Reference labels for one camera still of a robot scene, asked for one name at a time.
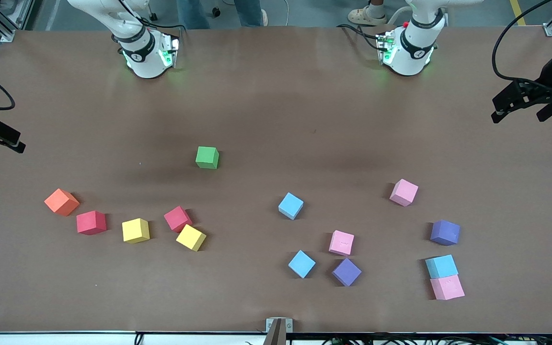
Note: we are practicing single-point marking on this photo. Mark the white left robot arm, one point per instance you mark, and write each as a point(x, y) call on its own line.
point(412, 52)

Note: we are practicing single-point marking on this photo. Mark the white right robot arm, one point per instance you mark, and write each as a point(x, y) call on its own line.
point(142, 57)

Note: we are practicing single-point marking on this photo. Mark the foot in beige sandal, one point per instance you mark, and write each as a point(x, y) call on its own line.
point(364, 17)

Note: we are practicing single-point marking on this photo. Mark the brown table cover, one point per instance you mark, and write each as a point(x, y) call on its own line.
point(41, 143)

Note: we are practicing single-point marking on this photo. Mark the pink foam block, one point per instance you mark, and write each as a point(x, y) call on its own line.
point(341, 243)
point(404, 192)
point(447, 287)

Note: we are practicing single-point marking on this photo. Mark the purple foam block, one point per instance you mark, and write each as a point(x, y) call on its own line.
point(444, 232)
point(346, 271)

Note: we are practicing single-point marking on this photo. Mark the blue jeans leg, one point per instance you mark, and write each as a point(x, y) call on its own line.
point(249, 13)
point(193, 14)

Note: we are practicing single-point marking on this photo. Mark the black chair caster wheel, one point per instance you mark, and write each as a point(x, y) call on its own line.
point(216, 11)

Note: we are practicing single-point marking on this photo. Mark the red foam block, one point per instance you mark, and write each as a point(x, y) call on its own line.
point(91, 223)
point(177, 218)

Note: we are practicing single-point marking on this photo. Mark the green foam block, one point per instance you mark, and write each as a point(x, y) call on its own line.
point(206, 157)

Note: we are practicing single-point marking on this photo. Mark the light blue foam block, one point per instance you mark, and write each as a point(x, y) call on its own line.
point(291, 205)
point(441, 266)
point(301, 263)

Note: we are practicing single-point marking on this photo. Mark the grey metal camera bracket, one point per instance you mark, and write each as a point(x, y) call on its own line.
point(278, 330)

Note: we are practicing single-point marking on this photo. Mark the orange foam block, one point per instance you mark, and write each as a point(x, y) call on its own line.
point(61, 201)

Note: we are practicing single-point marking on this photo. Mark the yellow foam block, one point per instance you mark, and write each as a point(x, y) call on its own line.
point(135, 230)
point(190, 237)

